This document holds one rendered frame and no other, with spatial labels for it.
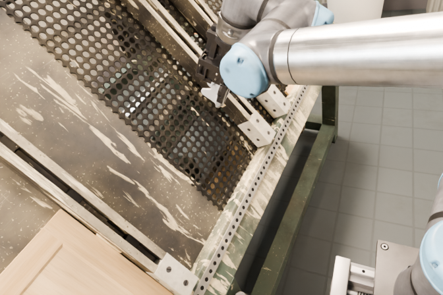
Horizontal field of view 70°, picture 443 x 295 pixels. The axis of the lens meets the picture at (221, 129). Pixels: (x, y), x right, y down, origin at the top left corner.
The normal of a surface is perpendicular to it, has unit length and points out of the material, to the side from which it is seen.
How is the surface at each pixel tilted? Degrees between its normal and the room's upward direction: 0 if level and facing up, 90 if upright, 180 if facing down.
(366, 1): 94
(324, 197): 0
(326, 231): 0
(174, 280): 56
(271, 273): 0
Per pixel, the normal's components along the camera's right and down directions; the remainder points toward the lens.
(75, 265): 0.59, -0.25
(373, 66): -0.62, 0.54
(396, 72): -0.54, 0.70
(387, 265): -0.22, -0.71
